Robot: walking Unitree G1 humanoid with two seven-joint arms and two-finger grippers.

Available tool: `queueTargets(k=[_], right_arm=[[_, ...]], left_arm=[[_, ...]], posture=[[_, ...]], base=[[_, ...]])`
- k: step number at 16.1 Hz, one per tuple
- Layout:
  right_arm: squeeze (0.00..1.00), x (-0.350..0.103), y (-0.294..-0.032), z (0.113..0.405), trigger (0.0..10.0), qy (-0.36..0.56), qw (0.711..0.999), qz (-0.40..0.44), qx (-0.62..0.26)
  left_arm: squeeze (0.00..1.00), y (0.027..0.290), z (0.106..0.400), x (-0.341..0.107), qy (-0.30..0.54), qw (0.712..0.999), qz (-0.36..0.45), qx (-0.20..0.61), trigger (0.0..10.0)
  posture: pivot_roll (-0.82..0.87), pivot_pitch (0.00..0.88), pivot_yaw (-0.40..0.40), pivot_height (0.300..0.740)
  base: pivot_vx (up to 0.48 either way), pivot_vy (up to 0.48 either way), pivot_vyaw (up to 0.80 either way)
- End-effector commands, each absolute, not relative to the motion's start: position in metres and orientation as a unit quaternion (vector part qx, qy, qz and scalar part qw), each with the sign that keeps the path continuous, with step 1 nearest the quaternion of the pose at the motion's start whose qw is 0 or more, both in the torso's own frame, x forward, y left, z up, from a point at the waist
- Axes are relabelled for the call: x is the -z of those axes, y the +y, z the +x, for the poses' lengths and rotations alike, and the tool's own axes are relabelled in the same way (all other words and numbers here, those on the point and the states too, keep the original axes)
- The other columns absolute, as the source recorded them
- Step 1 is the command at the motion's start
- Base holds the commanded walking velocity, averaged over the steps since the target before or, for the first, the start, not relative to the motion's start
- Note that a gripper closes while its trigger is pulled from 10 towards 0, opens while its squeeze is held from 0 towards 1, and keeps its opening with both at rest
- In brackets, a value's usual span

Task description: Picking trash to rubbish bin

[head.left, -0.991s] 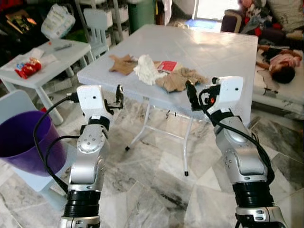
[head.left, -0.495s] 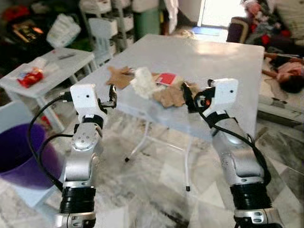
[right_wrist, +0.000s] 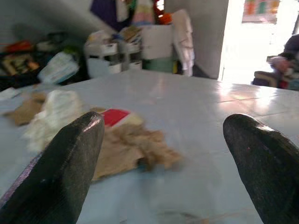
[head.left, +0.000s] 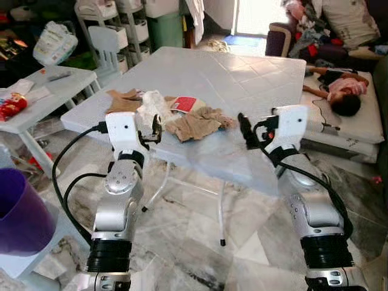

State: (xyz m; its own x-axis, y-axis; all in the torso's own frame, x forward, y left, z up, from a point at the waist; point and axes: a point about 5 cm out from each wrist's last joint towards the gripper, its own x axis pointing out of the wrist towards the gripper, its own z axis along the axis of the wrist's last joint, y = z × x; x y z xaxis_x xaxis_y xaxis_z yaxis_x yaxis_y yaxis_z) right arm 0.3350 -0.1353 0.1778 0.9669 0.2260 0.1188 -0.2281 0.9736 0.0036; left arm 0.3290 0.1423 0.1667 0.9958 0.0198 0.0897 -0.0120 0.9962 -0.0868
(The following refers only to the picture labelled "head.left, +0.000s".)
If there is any white floor mattress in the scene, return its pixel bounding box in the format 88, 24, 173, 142
300, 70, 386, 164

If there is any pale grey low platform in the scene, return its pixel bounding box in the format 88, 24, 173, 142
0, 209, 93, 281

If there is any white drawer shelf rack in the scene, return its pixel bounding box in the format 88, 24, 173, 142
74, 0, 152, 69

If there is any sleeping child in pink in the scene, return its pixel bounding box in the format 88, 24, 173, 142
303, 65, 370, 118

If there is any small white side table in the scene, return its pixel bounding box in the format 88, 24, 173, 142
0, 65, 101, 178

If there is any white paper sheet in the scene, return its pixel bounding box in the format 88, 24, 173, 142
5, 79, 53, 104

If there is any green plastic bin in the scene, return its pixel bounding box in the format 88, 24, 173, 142
147, 12, 184, 51

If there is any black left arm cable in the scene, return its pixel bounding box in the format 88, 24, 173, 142
52, 123, 110, 246

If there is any small crumpled brown paper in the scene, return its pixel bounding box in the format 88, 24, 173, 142
106, 89, 146, 115

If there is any beige patterned cushion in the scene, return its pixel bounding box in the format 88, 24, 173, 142
321, 0, 380, 50

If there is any red snack bag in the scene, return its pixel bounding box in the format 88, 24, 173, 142
0, 92, 28, 122

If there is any crumpled white plastic wrapper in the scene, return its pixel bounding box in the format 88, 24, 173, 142
136, 90, 177, 129

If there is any dark pen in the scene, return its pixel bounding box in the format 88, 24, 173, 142
47, 72, 73, 82

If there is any printed white plastic bag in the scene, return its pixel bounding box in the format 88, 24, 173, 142
33, 21, 79, 67

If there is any purple plastic rubbish bin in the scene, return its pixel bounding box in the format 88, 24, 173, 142
0, 168, 59, 257

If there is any purple armchair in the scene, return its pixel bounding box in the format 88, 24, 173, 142
266, 23, 295, 59

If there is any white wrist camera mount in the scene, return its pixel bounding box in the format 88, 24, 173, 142
106, 111, 150, 159
265, 105, 310, 152

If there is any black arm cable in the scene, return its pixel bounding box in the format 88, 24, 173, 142
52, 123, 110, 246
253, 115, 355, 240

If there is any pile of colourful clothes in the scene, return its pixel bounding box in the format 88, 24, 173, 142
284, 0, 332, 56

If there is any red and white packet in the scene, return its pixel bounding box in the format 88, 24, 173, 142
170, 96, 200, 115

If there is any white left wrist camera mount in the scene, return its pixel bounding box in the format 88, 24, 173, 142
106, 111, 150, 159

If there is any small white plastic chair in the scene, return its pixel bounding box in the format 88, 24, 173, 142
88, 25, 122, 81

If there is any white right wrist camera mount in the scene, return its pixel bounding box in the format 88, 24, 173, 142
265, 105, 310, 152

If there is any dark green sofa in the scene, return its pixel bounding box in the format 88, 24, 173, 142
372, 55, 388, 172

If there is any white hanging cloth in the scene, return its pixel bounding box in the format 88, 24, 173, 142
185, 0, 206, 45

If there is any large white folding table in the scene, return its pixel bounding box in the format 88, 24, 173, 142
61, 47, 307, 247

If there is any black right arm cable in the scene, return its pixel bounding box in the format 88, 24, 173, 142
253, 115, 355, 240

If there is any large brown paper bag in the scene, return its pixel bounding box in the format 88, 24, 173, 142
165, 107, 238, 142

